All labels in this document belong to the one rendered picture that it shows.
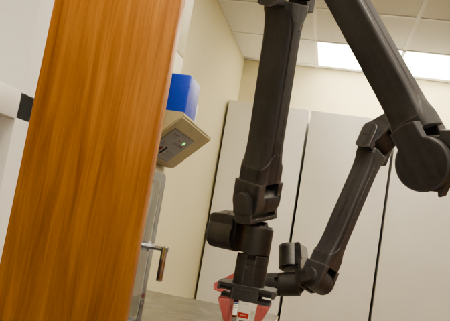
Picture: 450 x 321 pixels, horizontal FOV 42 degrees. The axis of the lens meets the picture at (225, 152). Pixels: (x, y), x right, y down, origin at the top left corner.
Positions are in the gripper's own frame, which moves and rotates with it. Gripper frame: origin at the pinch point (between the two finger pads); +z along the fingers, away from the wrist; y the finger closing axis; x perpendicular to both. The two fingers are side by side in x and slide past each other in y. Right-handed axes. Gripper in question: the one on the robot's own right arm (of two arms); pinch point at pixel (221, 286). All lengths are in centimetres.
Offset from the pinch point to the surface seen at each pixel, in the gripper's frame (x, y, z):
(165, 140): -31.6, 26.6, 5.1
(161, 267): -5.2, 4.5, 14.4
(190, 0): -76, 8, 4
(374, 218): -52, -283, -35
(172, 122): -33.5, 32.3, 1.3
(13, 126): -7, 115, -17
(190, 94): -41.4, 27.5, -1.3
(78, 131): -31, 42, 18
